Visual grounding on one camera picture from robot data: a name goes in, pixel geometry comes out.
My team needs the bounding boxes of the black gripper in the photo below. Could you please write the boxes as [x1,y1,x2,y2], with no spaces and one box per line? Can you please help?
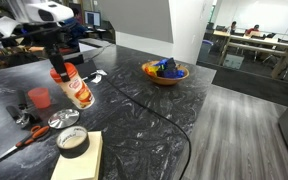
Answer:
[0,21,71,84]

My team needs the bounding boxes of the orange lid creamer jar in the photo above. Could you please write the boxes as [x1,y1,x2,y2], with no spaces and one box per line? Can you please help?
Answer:
[49,62,96,110]

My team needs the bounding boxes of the large black pop-up outlet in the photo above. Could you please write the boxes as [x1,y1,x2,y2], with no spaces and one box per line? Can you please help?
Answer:
[74,59,99,81]

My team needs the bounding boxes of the red plastic cup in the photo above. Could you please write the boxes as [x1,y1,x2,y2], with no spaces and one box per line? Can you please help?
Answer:
[27,87,52,110]

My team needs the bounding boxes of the white paper scrap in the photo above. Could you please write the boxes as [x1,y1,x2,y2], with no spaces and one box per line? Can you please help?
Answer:
[89,69,108,85]

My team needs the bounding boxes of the person in blue shirt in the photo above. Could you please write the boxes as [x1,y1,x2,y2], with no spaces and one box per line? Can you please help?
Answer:
[63,8,95,48]

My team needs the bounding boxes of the silver round metal lid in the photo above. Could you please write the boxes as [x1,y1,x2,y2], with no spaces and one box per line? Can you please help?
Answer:
[47,108,81,130]

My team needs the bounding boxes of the lit computer monitor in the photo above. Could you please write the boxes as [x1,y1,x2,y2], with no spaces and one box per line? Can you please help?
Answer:
[84,10,102,28]

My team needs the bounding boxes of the black metal clip tool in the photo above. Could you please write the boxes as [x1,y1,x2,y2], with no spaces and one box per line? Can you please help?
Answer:
[5,104,42,129]

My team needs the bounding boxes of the black tape roll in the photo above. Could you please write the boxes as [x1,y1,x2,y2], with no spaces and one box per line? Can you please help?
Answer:
[56,125,91,159]

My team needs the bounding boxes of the yellow orange toy piece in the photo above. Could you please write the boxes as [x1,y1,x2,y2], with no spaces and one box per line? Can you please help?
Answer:
[144,64,160,78]

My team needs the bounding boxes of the yellow sticky note pad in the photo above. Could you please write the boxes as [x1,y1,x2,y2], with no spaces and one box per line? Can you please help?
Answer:
[50,130,104,180]

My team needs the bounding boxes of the wooden bowl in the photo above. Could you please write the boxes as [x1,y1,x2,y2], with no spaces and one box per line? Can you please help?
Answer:
[140,60,190,87]

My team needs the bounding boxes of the blue toy pieces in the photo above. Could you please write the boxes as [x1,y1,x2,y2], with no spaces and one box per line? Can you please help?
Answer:
[154,58,186,80]

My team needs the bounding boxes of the dark toy block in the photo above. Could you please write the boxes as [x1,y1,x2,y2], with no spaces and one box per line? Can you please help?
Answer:
[165,57,178,72]

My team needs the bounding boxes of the blue trash bin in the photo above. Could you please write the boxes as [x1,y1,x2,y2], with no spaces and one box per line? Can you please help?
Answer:
[198,39,215,63]

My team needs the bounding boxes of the grey box under table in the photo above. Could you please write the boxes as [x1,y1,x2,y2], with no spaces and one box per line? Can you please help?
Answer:
[223,53,245,70]

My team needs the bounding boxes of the person in dark clothes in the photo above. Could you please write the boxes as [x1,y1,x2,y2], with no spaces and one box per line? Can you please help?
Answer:
[225,20,238,35]

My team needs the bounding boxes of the person in red shirt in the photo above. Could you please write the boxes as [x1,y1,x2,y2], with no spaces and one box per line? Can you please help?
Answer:
[244,24,261,36]

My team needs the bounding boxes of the long wooden table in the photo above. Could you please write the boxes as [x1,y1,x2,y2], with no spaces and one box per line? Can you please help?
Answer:
[213,29,288,79]

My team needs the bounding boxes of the orange handled scissors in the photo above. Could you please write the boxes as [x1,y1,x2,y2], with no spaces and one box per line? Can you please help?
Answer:
[0,124,50,173]

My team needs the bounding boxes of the grey wall panel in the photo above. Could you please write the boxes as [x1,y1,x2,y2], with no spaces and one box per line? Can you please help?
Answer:
[96,0,175,44]

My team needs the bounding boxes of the black cable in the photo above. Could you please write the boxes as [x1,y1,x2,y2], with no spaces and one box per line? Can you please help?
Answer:
[102,74,192,180]

